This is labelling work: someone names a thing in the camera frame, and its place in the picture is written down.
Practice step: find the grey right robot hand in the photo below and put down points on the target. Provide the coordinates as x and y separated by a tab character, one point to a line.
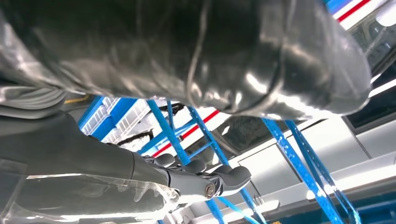
185	55

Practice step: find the blue metal shelf rack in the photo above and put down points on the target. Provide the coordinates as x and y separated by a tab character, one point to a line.
168	133
89	112

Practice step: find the white plastic crate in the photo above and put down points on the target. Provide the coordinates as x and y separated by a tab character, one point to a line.
100	116
130	122

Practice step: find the black curved parts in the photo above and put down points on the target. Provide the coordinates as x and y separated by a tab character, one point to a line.
139	136

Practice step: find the white car with red stripe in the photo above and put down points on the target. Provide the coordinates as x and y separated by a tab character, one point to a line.
309	148

